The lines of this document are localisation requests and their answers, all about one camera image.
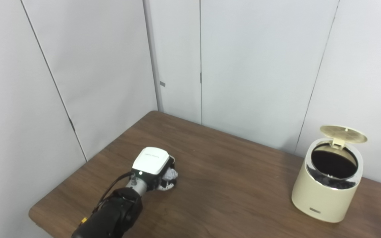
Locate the black bin liner bag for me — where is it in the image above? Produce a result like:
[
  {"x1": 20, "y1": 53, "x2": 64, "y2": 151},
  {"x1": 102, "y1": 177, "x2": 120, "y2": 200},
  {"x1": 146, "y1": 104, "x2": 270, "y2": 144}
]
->
[{"x1": 311, "y1": 145, "x2": 358, "y2": 189}]

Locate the cream round bin lid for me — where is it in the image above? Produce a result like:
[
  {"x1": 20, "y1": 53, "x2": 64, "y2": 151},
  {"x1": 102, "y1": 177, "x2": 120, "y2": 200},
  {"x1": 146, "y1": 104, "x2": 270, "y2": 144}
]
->
[{"x1": 320, "y1": 125, "x2": 367, "y2": 147}]

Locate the cream-colored bin body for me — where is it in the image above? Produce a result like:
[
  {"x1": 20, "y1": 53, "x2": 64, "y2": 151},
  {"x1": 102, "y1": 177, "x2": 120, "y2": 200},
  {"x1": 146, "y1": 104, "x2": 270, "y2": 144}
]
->
[{"x1": 291, "y1": 137, "x2": 364, "y2": 223}]

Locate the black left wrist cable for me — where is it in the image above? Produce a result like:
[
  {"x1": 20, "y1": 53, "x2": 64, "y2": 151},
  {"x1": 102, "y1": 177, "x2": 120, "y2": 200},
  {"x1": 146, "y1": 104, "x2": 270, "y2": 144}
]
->
[{"x1": 93, "y1": 171, "x2": 135, "y2": 215}]

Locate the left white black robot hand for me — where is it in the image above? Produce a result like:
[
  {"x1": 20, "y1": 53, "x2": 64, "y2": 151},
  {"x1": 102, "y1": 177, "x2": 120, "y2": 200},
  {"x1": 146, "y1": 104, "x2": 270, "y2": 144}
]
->
[{"x1": 132, "y1": 147, "x2": 178, "y2": 192}]

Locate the white paper ball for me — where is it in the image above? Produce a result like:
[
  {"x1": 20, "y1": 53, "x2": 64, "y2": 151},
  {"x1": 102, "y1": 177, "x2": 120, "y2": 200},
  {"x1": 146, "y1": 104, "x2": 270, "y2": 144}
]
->
[{"x1": 162, "y1": 169, "x2": 178, "y2": 182}]

